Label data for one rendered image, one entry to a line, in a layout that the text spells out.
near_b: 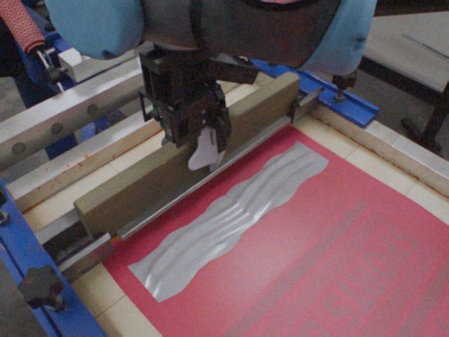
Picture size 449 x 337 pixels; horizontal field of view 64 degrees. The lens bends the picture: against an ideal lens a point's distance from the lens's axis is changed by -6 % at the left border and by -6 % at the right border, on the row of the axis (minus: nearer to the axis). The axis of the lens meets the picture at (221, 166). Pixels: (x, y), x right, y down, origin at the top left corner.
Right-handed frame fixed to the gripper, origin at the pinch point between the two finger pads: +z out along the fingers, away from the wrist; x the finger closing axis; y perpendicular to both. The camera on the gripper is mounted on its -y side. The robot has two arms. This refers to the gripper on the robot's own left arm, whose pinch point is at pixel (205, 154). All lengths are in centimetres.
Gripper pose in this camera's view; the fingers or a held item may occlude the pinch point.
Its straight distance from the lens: 57.0
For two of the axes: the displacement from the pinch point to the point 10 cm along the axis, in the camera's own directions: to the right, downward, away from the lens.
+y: -7.2, 5.1, -4.6
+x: 6.9, 5.3, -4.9
